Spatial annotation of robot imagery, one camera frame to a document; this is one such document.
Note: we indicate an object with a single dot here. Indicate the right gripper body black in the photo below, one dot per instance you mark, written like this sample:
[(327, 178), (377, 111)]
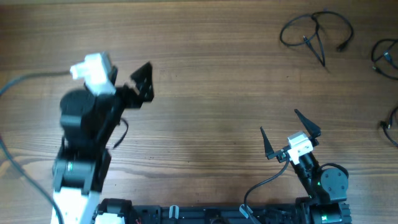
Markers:
[(281, 155)]

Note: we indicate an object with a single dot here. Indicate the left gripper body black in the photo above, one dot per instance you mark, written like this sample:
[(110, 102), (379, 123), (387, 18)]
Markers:
[(127, 98)]

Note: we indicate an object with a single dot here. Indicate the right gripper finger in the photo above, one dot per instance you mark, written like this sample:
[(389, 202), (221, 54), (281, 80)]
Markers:
[(313, 130), (269, 152)]

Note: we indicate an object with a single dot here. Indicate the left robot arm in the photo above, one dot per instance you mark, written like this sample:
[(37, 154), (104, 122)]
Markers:
[(81, 165)]

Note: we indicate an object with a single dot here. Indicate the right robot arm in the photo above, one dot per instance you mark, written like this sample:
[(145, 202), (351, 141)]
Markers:
[(326, 185)]

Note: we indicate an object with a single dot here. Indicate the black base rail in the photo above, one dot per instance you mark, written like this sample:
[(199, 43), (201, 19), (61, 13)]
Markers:
[(113, 210)]

